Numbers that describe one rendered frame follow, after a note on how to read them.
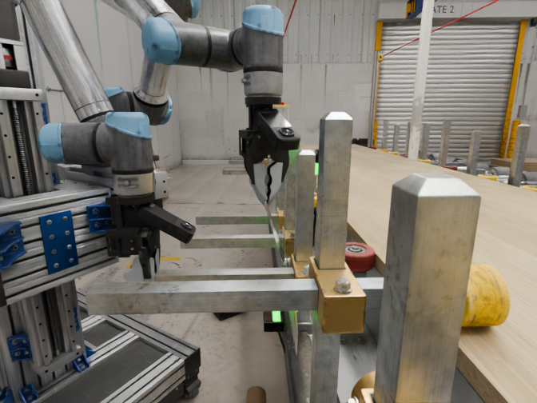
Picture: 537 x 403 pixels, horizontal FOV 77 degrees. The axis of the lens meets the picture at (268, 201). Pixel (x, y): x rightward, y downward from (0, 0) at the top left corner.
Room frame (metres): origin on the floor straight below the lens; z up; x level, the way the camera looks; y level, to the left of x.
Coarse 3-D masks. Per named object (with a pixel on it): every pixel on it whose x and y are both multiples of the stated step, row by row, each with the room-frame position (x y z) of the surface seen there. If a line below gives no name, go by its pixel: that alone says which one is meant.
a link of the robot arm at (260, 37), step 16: (256, 16) 0.64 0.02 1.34; (272, 16) 0.65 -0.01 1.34; (240, 32) 0.68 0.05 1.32; (256, 32) 0.64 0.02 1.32; (272, 32) 0.64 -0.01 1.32; (240, 48) 0.68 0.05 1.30; (256, 48) 0.64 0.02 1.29; (272, 48) 0.65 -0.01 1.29; (256, 64) 0.64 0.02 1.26; (272, 64) 0.65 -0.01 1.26
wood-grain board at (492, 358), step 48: (384, 192) 1.23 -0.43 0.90; (480, 192) 1.23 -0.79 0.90; (528, 192) 1.23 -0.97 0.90; (384, 240) 0.72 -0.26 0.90; (480, 240) 0.72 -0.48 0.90; (528, 240) 0.72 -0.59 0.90; (528, 288) 0.50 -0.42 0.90; (480, 336) 0.37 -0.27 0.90; (528, 336) 0.37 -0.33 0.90; (480, 384) 0.31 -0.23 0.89; (528, 384) 0.29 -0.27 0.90
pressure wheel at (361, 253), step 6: (348, 246) 0.67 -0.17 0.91; (354, 246) 0.65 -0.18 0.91; (360, 246) 0.67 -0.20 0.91; (366, 246) 0.66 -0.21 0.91; (348, 252) 0.63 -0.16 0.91; (354, 252) 0.64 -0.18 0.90; (360, 252) 0.64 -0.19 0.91; (366, 252) 0.63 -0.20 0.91; (372, 252) 0.63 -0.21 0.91; (348, 258) 0.62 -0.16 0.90; (354, 258) 0.62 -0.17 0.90; (360, 258) 0.61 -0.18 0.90; (366, 258) 0.62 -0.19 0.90; (372, 258) 0.63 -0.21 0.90; (348, 264) 0.62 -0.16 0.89; (354, 264) 0.62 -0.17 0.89; (360, 264) 0.61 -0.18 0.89; (366, 264) 0.62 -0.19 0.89; (372, 264) 0.63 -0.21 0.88; (354, 270) 0.62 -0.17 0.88; (360, 270) 0.61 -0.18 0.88; (366, 270) 0.62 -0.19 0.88
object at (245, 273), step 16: (160, 272) 0.64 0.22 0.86; (176, 272) 0.64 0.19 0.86; (192, 272) 0.64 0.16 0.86; (208, 272) 0.64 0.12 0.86; (224, 272) 0.64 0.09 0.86; (240, 272) 0.64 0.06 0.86; (256, 272) 0.64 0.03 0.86; (272, 272) 0.64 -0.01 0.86; (288, 272) 0.64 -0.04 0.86; (352, 272) 0.64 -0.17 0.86
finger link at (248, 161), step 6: (246, 150) 0.64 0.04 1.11; (246, 156) 0.64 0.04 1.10; (252, 156) 0.64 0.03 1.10; (246, 162) 0.64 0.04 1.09; (252, 162) 0.64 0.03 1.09; (258, 162) 0.65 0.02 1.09; (246, 168) 0.64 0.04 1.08; (252, 168) 0.64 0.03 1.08; (252, 174) 0.64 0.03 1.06; (252, 180) 0.64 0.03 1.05
